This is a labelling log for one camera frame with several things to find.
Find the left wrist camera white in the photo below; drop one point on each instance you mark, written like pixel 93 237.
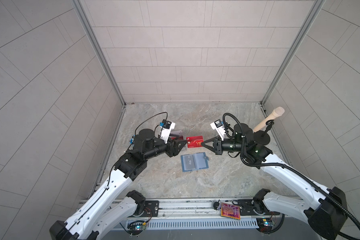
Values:
pixel 166 128

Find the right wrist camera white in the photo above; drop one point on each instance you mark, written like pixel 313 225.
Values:
pixel 219 127

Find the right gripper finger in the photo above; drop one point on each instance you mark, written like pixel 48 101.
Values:
pixel 210 148
pixel 211 140

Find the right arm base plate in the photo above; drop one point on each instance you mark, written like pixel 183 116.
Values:
pixel 250 207

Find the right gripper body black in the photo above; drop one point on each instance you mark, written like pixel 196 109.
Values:
pixel 228 145

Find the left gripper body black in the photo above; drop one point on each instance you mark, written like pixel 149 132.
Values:
pixel 156 149

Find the red VIP card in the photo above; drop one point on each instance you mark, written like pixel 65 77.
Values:
pixel 194 142

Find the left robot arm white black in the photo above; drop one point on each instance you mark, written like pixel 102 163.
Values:
pixel 96 217

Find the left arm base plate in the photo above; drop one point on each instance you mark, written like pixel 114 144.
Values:
pixel 150 209

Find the pink orange patterned card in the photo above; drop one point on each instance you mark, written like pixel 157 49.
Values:
pixel 230 211

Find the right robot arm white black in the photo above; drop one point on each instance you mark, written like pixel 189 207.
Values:
pixel 323 209

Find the beige microphone on stand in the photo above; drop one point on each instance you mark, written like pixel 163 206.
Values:
pixel 265 124

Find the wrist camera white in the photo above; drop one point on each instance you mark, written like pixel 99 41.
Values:
pixel 166 128
pixel 219 127

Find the blue card holder wallet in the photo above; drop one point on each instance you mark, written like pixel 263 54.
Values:
pixel 194 162

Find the blue toy car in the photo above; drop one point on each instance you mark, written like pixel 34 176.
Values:
pixel 132 139

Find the green circuit board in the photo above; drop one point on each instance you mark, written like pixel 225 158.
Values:
pixel 137 227
pixel 265 225

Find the left green circuit board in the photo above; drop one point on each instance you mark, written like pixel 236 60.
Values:
pixel 137 227

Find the right green circuit board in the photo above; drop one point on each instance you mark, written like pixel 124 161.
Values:
pixel 265 225

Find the small black knob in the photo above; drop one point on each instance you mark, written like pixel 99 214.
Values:
pixel 217 205

